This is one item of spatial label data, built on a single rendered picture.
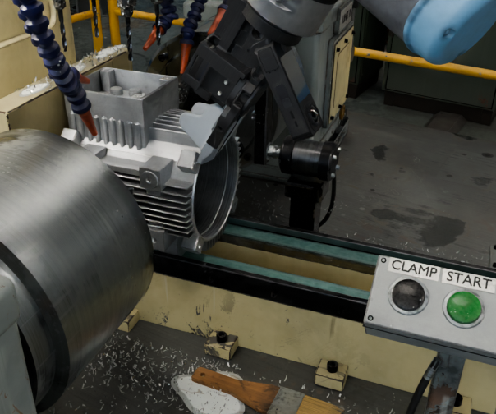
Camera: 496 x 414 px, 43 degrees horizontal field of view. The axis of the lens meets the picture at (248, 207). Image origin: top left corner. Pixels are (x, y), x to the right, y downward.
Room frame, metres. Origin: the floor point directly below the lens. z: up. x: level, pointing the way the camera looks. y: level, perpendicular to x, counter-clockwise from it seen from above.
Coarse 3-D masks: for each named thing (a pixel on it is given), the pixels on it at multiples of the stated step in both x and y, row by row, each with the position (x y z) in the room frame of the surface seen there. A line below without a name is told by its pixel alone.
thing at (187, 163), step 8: (64, 128) 0.79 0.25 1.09; (64, 136) 0.78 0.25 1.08; (72, 136) 0.78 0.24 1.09; (80, 136) 0.79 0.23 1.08; (184, 152) 0.72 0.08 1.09; (192, 152) 0.72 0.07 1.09; (184, 160) 0.71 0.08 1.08; (192, 160) 0.71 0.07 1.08; (184, 168) 0.71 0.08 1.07; (192, 168) 0.71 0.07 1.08; (232, 208) 0.83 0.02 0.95; (184, 240) 0.72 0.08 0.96; (192, 240) 0.71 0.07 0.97; (200, 240) 0.72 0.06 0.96; (184, 248) 0.71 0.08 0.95; (192, 248) 0.71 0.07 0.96; (200, 248) 0.72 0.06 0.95
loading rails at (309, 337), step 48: (240, 240) 0.80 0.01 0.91; (288, 240) 0.79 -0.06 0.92; (336, 240) 0.78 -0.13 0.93; (192, 288) 0.72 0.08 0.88; (240, 288) 0.69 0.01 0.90; (288, 288) 0.67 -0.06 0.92; (336, 288) 0.68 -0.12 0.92; (240, 336) 0.69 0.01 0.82; (288, 336) 0.67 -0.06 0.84; (336, 336) 0.64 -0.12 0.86; (336, 384) 0.61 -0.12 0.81; (384, 384) 0.62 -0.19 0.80; (480, 384) 0.58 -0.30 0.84
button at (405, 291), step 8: (408, 280) 0.48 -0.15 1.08; (400, 288) 0.47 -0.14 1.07; (408, 288) 0.47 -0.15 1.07; (416, 288) 0.47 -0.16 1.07; (392, 296) 0.47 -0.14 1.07; (400, 296) 0.47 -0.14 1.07; (408, 296) 0.47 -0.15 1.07; (416, 296) 0.47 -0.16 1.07; (424, 296) 0.47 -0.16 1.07; (400, 304) 0.46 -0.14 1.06; (408, 304) 0.46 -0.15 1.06; (416, 304) 0.46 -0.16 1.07
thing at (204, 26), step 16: (160, 48) 1.05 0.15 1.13; (176, 48) 1.03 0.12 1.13; (192, 48) 1.02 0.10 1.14; (160, 64) 1.04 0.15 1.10; (176, 64) 1.03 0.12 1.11; (192, 96) 1.02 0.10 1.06; (240, 128) 0.99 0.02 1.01; (272, 128) 0.98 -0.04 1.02; (240, 144) 0.98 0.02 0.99; (240, 160) 0.99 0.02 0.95
